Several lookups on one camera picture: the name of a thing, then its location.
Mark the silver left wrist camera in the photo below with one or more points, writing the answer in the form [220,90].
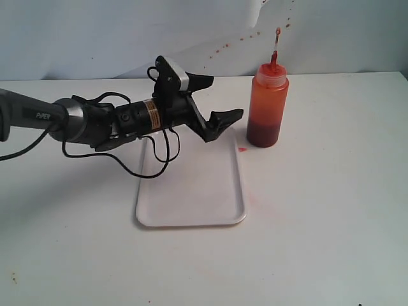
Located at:
[180,73]

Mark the red sauce squeeze bottle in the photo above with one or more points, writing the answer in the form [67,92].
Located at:
[269,91]

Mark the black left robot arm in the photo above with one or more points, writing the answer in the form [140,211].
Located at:
[112,119]

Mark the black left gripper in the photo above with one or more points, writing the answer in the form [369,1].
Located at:
[168,107]

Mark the white rectangular plastic tray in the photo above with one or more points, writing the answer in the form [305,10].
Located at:
[203,186]

